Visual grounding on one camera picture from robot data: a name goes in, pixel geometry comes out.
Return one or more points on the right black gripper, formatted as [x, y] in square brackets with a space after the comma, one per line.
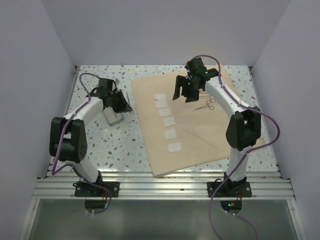
[181, 81]

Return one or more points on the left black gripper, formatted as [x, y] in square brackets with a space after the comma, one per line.
[124, 106]

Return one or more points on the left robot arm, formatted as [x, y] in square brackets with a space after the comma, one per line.
[68, 142]

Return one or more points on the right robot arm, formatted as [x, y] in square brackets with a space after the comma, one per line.
[244, 127]

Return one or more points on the beige surgical drape cloth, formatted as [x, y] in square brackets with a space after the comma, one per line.
[202, 133]

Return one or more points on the metal instrument tray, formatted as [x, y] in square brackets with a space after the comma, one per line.
[112, 117]

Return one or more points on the white gauze pad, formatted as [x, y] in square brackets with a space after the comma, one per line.
[164, 112]
[160, 97]
[174, 147]
[170, 134]
[169, 121]
[162, 104]

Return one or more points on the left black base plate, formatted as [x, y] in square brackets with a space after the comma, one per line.
[86, 190]

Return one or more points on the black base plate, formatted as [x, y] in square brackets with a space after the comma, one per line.
[86, 190]
[217, 190]

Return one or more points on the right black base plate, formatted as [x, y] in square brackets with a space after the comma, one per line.
[217, 190]

